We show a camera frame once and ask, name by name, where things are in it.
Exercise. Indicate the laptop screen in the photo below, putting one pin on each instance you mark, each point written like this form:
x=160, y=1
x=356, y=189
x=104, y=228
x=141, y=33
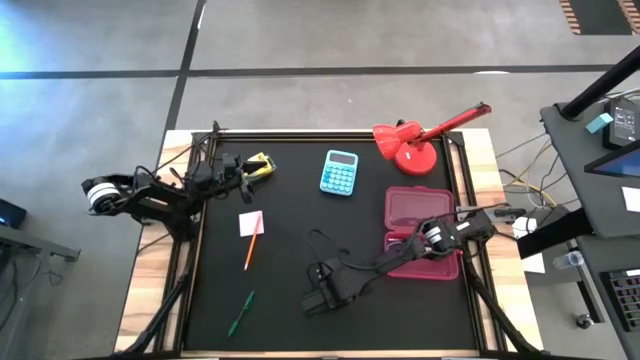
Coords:
x=620, y=164

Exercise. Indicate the black keyboard device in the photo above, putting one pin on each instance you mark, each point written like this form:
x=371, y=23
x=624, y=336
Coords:
x=625, y=300

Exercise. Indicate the orange pencil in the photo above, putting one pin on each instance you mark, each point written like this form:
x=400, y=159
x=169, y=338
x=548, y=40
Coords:
x=252, y=242

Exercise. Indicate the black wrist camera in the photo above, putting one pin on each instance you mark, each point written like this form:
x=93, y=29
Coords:
x=231, y=162
x=320, y=274

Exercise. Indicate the red desk lamp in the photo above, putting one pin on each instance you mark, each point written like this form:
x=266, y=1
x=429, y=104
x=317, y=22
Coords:
x=415, y=150

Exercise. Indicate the small teal box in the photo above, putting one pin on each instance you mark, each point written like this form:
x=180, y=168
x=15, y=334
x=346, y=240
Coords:
x=599, y=123

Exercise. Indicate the black power adapter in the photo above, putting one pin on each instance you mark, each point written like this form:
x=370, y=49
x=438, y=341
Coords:
x=621, y=124

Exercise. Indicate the white paper note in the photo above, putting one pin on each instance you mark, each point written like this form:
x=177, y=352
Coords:
x=632, y=199

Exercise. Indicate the black table frame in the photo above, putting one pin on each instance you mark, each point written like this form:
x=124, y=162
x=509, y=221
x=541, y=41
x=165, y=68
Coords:
x=195, y=250

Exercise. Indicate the white paper sheet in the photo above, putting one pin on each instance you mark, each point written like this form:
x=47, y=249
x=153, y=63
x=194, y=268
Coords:
x=532, y=262

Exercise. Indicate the dark device with screen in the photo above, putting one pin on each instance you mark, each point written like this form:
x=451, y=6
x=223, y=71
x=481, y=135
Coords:
x=11, y=214

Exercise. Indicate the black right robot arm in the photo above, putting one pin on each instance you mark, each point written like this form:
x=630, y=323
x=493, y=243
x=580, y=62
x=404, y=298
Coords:
x=450, y=232

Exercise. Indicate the cart caster wheel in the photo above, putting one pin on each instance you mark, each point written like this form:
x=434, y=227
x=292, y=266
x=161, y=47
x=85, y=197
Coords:
x=585, y=321

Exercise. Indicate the black mat orange edges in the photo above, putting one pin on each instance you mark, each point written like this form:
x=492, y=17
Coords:
x=600, y=15

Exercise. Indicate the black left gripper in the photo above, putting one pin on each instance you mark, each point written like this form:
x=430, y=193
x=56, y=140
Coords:
x=220, y=182

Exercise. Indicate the green pen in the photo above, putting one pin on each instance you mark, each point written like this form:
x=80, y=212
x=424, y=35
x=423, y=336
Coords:
x=241, y=313

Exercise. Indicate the grey side desk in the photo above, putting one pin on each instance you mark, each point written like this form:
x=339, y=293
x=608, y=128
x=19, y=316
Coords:
x=35, y=245

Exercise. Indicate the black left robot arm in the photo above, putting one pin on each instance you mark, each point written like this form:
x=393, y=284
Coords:
x=145, y=197

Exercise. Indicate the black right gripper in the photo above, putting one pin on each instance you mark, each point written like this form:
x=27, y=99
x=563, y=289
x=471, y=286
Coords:
x=347, y=280

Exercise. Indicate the clear water bottle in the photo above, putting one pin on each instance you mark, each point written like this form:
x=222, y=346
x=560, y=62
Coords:
x=568, y=260

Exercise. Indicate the pink sticky note pad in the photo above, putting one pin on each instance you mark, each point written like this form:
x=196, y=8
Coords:
x=247, y=227

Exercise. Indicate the pink plastic pencil case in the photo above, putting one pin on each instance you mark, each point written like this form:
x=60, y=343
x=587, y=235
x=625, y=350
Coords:
x=420, y=220

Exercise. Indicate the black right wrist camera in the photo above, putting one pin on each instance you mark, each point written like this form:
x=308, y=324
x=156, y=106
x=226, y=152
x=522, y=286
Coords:
x=320, y=274

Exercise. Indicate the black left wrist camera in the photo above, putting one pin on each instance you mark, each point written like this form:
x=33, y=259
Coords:
x=231, y=162

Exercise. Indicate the teal calculator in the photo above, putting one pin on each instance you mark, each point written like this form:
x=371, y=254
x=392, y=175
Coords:
x=339, y=172

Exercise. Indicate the black slanted pole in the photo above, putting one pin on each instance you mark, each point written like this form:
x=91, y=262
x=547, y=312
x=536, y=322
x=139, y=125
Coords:
x=600, y=85

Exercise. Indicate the black cart bar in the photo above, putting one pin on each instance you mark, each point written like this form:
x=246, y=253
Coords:
x=555, y=232

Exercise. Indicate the grey equipment cart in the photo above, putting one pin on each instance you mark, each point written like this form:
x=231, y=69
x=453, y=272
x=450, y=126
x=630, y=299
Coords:
x=590, y=190

